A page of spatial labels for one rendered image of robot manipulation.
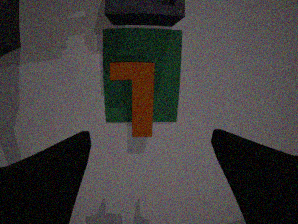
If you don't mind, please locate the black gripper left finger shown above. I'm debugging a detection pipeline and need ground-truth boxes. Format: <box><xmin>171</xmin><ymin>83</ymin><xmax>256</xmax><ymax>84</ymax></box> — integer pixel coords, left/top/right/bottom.
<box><xmin>0</xmin><ymin>132</ymin><xmax>92</xmax><ymax>224</ymax></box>

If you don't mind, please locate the orange l-shaped part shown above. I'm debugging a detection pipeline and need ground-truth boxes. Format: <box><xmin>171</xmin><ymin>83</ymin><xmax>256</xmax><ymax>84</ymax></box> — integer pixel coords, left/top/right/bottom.
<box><xmin>109</xmin><ymin>61</ymin><xmax>154</xmax><ymax>136</ymax></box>

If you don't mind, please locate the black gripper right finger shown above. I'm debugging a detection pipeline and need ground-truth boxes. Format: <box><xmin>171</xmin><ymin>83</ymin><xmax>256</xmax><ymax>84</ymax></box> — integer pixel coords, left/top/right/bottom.
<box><xmin>210</xmin><ymin>129</ymin><xmax>298</xmax><ymax>224</ymax></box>

